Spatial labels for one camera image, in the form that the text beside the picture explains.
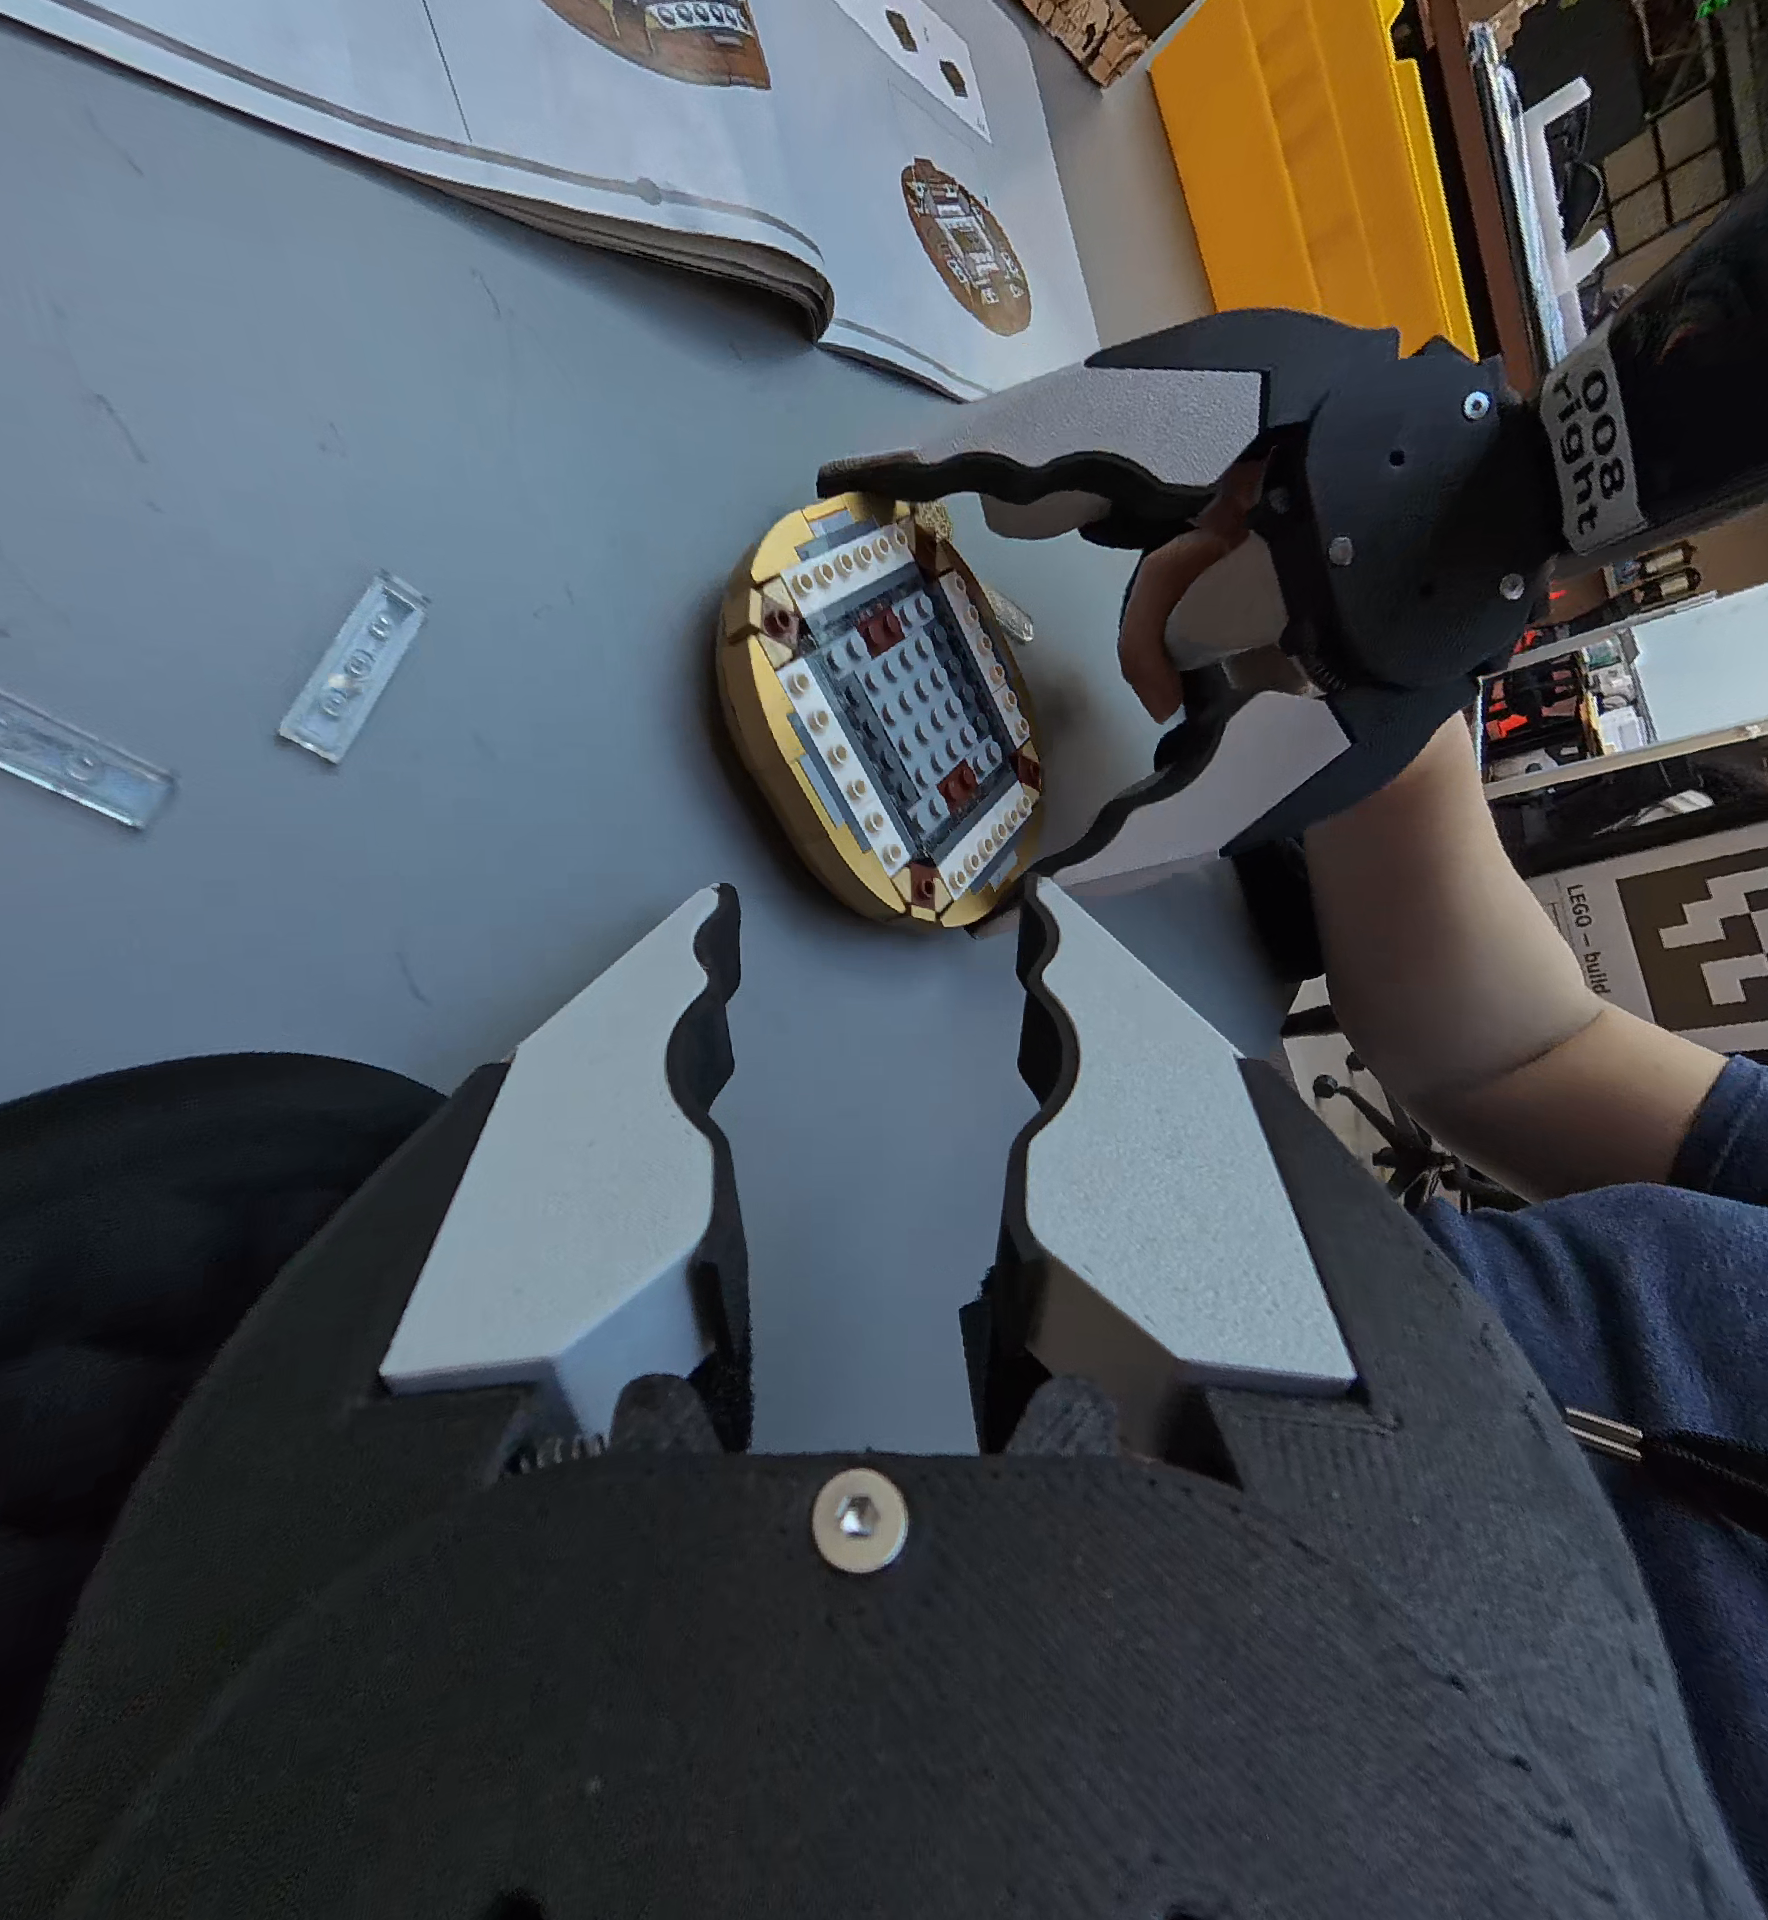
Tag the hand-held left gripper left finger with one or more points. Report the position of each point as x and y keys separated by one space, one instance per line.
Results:
x=554 y=1215

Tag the framed black white marker sign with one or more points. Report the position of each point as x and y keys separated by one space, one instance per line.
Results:
x=1739 y=930

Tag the yellow plastic bin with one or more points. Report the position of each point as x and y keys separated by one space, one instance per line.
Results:
x=1305 y=165

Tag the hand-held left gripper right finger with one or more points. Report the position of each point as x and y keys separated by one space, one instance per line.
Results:
x=1168 y=1215

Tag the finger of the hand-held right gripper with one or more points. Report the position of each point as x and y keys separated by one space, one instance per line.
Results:
x=1095 y=428
x=1229 y=788

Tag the person's blue sweater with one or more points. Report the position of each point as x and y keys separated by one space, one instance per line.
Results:
x=1694 y=1351

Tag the black wrist rest pad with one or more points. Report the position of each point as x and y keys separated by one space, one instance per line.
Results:
x=104 y=1230

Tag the person's right hand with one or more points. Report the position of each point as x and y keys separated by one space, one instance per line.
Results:
x=1154 y=631

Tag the round gold lego base model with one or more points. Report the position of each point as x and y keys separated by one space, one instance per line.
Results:
x=885 y=704

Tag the person's right forearm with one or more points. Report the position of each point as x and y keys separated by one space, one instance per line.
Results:
x=1454 y=974

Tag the lego instruction booklet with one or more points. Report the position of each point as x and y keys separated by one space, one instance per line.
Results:
x=599 y=135

